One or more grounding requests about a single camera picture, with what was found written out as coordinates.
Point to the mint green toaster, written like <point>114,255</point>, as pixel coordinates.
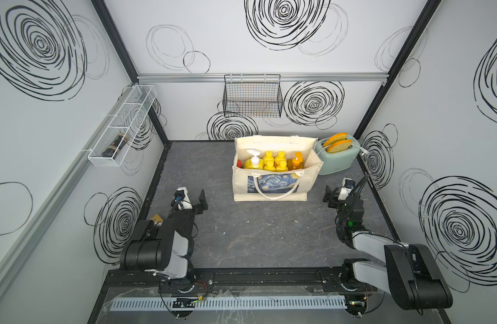
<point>335,162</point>

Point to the tall orange dish soap bottle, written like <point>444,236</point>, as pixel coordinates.
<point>296,163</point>

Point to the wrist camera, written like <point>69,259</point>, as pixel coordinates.
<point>182,201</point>
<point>348,186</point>

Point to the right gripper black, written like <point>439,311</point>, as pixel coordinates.
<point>334,198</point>

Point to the yellow tag object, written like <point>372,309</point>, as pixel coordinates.
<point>157,219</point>

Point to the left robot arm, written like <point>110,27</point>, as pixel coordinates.
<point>164,248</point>

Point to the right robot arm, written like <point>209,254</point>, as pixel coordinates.
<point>407,272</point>

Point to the canvas starry night tote bag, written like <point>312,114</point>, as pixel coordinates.
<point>263,185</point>

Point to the toast slice rear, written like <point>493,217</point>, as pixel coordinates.
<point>335,138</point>

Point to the dark item in shelf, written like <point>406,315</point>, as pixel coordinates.
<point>115,147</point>

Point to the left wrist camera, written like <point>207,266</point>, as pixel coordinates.
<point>182,201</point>

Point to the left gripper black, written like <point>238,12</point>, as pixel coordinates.
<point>197,210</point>

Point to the grey slotted cable duct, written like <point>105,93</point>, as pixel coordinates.
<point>229,303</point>

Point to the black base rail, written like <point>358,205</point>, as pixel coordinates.
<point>330,279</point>

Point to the toast slice front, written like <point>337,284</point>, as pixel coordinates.
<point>339,146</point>

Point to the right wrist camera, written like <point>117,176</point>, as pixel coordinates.
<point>348,186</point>

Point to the black wire wall basket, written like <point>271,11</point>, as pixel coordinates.
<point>252,95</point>

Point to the toast slice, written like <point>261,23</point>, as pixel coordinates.
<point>339,146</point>
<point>335,138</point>

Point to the yellow pump dish soap bottle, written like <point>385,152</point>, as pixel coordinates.
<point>255,162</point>

